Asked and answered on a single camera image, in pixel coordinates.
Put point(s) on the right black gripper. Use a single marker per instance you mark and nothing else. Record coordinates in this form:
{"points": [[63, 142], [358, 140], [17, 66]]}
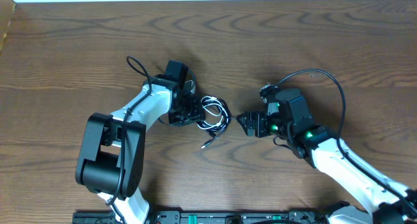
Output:
{"points": [[260, 116]]}

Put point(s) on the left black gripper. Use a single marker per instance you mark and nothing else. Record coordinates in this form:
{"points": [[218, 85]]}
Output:
{"points": [[198, 114]]}

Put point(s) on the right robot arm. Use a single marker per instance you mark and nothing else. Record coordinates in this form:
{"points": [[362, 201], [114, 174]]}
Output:
{"points": [[287, 116]]}

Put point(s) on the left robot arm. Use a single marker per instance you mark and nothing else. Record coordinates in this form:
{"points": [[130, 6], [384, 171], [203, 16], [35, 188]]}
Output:
{"points": [[110, 161]]}

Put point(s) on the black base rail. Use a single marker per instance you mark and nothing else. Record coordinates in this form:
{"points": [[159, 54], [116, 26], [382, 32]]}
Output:
{"points": [[176, 217]]}

